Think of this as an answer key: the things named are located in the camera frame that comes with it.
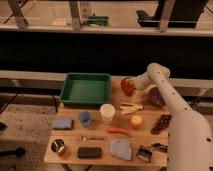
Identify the red bowl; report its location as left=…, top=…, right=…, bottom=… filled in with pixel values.
left=121, top=77, right=135, bottom=96

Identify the dark grape bunch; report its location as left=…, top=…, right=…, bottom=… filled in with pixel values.
left=150, top=115, right=172, bottom=135

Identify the metal fork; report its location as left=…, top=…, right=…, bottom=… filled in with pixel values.
left=79, top=136, right=106, bottom=141

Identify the dark brown block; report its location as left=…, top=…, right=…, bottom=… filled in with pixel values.
left=78, top=147, right=102, bottom=159

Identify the green object in background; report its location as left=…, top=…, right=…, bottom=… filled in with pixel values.
left=86, top=16, right=109, bottom=26

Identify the black handled tool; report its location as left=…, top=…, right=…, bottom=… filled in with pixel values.
left=151, top=143, right=168, bottom=153

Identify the orange carrot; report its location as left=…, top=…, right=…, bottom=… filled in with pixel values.
left=106, top=127, right=131, bottom=137

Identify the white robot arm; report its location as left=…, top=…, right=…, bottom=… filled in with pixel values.
left=132, top=63, right=213, bottom=171

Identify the white plastic cup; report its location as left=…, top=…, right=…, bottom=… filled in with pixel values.
left=100, top=104, right=115, bottom=123

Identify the metal cup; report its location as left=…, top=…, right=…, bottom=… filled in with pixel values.
left=51, top=139, right=65, bottom=155

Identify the black background machine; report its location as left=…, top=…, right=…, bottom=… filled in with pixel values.
left=136, top=0, right=209, bottom=28

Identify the purple bowl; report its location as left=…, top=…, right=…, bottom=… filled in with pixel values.
left=148, top=87, right=165, bottom=107

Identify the green plastic tray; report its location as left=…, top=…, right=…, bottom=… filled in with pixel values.
left=60, top=73, right=111, bottom=107

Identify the yellow banana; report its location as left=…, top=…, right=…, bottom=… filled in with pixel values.
left=120, top=105, right=144, bottom=115

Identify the blue plastic cup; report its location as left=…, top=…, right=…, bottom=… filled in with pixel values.
left=79, top=111, right=92, bottom=127

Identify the orange fruit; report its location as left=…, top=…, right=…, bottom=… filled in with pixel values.
left=130, top=115, right=143, bottom=129

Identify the blue sponge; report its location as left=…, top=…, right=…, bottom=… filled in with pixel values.
left=52, top=118, right=73, bottom=130

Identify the blue folded cloth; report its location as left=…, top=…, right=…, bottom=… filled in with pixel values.
left=109, top=139, right=132, bottom=161

